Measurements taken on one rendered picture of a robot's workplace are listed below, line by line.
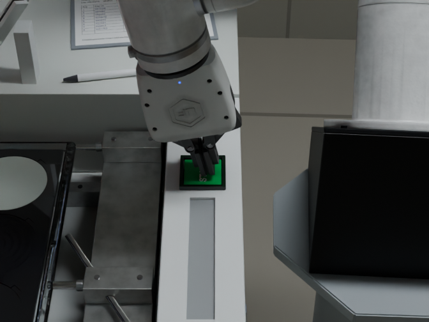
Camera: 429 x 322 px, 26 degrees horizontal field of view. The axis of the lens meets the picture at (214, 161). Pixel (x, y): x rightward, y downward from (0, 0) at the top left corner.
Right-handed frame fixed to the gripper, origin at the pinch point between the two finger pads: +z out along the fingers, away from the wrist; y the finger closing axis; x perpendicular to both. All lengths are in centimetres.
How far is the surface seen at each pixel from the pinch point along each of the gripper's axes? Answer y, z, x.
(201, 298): -0.9, 3.3, -18.8
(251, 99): -9, 99, 132
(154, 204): -8.8, 9.4, 2.6
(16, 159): -26.8, 3.6, 9.1
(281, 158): -1, 101, 107
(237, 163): 3.3, 3.8, 2.0
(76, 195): -20.5, 10.8, 8.0
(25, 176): -25.1, 3.9, 5.8
